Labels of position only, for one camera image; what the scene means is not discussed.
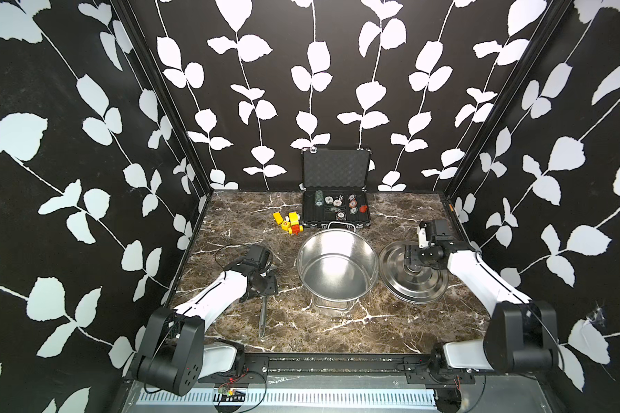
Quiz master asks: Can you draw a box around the steel pot lid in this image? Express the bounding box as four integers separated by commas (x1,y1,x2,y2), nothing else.
379,241,449,305

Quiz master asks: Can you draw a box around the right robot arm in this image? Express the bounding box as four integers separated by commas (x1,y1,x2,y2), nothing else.
404,242,564,373

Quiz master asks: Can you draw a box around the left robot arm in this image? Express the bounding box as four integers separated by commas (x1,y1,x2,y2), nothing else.
128,261,277,396

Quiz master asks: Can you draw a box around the flat yellow toy brick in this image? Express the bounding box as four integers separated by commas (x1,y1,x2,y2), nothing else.
273,213,285,225

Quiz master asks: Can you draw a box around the yellow rounded toy block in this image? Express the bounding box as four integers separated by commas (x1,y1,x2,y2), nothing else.
288,212,300,226

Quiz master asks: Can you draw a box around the large steel pot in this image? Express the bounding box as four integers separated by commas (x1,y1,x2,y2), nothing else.
296,221,380,318

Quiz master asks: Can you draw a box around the blue green chip stack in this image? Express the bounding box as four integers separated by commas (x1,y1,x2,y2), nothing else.
314,190,324,207

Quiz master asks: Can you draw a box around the black poker chip case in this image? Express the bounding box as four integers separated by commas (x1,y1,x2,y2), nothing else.
301,147,371,228

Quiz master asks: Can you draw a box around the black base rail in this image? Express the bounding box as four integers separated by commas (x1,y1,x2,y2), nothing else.
199,353,475,389

